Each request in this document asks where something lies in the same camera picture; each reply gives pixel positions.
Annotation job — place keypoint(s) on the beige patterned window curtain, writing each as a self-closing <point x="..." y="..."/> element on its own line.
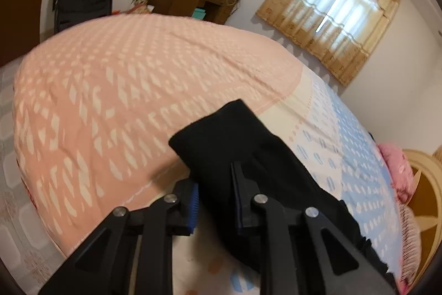
<point x="328" y="4"/>

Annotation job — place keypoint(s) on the bed with patterned sheet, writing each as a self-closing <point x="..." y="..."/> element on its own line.
<point x="121" y="73"/>

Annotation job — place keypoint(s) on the black pants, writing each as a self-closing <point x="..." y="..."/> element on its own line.
<point x="234" y="136"/>

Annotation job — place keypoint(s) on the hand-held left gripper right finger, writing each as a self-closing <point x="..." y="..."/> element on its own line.
<point x="238" y="205"/>

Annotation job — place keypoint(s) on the cream and wood headboard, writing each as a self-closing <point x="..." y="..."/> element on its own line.
<point x="428" y="198"/>

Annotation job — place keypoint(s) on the patterned gift bag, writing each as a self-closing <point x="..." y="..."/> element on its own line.
<point x="141" y="3"/>

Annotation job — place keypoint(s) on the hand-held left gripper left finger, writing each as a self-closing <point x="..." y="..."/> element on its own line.
<point x="192" y="208"/>

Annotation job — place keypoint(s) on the pink pillow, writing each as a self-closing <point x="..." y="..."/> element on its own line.
<point x="395" y="170"/>

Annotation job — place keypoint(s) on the striped pillow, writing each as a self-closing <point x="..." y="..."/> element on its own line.
<point x="409" y="239"/>

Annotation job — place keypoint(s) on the teal box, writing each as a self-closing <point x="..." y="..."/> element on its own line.
<point x="199" y="14"/>

